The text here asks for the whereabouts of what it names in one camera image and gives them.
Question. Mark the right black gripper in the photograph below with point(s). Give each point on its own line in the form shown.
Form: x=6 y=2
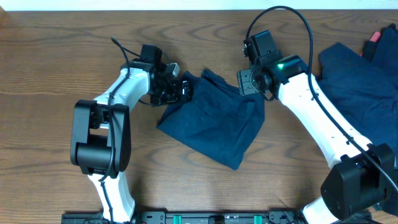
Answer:
x=246 y=86

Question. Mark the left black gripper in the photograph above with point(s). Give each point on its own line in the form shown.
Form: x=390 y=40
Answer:
x=175 y=97

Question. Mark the navy blue shorts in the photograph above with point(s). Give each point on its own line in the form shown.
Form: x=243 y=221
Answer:
x=218 y=122

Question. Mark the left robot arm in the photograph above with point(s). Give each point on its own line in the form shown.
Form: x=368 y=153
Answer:
x=101 y=135

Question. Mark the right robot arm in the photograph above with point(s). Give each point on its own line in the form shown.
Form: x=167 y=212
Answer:
x=360 y=173

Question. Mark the pile of navy clothes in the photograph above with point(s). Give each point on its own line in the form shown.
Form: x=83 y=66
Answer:
x=364 y=92

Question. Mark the black garment with pink trim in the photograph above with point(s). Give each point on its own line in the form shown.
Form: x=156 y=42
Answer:
x=370 y=45

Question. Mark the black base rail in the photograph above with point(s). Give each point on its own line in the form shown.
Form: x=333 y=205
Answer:
x=271 y=217

